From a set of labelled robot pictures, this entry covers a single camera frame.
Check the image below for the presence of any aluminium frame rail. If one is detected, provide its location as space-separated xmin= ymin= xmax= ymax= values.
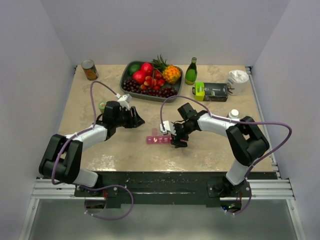
xmin=31 ymin=179 xmax=104 ymax=201

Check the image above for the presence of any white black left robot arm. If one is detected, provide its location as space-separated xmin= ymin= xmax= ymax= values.
xmin=38 ymin=101 xmax=145 ymax=196

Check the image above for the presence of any grey fruit tray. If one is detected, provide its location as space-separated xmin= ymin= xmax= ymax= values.
xmin=119 ymin=60 xmax=184 ymax=103

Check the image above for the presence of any red pomegranate lower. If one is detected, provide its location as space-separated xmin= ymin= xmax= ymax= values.
xmin=132 ymin=70 xmax=146 ymax=85

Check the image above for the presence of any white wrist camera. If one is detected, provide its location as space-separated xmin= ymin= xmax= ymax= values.
xmin=115 ymin=93 xmax=132 ymax=111
xmin=159 ymin=120 xmax=177 ymax=136

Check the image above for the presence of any tin food can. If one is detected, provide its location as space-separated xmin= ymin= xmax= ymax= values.
xmin=81 ymin=59 xmax=99 ymax=81

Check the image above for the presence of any red pomegranate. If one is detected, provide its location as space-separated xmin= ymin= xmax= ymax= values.
xmin=140 ymin=62 xmax=154 ymax=76
xmin=132 ymin=70 xmax=146 ymax=85

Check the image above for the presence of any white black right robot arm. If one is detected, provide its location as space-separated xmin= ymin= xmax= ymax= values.
xmin=161 ymin=103 xmax=270 ymax=197

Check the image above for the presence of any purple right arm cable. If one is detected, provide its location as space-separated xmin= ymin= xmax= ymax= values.
xmin=159 ymin=95 xmax=293 ymax=216

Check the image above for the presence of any green lime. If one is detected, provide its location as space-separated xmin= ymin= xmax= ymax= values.
xmin=128 ymin=64 xmax=141 ymax=76

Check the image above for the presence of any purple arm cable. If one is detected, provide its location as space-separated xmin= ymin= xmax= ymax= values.
xmin=51 ymin=80 xmax=121 ymax=186
xmin=159 ymin=95 xmax=293 ymax=216

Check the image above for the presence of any black green razor box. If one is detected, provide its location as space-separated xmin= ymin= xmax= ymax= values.
xmin=192 ymin=82 xmax=229 ymax=102

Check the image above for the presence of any red pomegranate upper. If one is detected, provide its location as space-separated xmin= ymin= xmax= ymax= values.
xmin=140 ymin=62 xmax=154 ymax=76

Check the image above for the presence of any green pill bottle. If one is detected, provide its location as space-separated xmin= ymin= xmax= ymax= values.
xmin=98 ymin=100 xmax=107 ymax=114

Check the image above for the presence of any white cap pill bottle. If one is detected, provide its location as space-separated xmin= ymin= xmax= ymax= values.
xmin=228 ymin=109 xmax=239 ymax=119

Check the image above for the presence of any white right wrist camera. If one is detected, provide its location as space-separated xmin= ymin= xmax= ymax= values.
xmin=159 ymin=120 xmax=177 ymax=136

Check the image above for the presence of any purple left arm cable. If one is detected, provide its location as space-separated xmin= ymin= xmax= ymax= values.
xmin=51 ymin=80 xmax=121 ymax=186

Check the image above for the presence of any pink weekly pill organizer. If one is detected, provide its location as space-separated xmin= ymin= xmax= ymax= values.
xmin=146 ymin=128 xmax=172 ymax=145

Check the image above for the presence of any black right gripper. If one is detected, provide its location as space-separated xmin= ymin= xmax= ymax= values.
xmin=170 ymin=122 xmax=195 ymax=149

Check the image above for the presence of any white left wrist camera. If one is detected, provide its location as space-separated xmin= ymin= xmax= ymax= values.
xmin=115 ymin=93 xmax=132 ymax=111

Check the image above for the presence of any dark red grape bunch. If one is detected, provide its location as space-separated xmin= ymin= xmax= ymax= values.
xmin=120 ymin=78 xmax=180 ymax=99

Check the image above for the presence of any green glass bottle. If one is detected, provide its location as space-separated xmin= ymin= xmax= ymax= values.
xmin=184 ymin=57 xmax=198 ymax=85

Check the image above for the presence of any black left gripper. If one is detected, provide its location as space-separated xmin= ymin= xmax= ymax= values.
xmin=114 ymin=106 xmax=145 ymax=129

